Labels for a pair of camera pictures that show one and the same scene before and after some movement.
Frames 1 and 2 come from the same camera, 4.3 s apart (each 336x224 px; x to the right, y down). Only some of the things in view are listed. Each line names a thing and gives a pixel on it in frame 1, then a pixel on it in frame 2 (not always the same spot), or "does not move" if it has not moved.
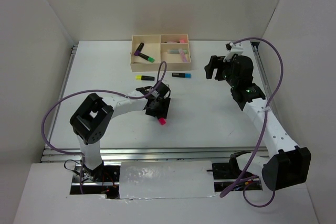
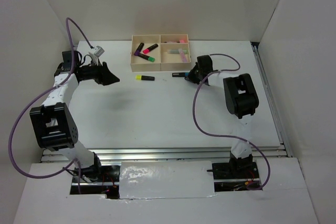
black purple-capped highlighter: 138,49 does not move
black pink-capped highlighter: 162,121 -> 146,51
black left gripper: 163,112 -> 104,76
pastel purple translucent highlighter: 184,58 does not move
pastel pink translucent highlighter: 182,41 does not move
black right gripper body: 231,80 -> 195,74
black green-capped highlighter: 149,59 does not move
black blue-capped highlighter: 182,75 does not move
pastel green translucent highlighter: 175,51 does not move
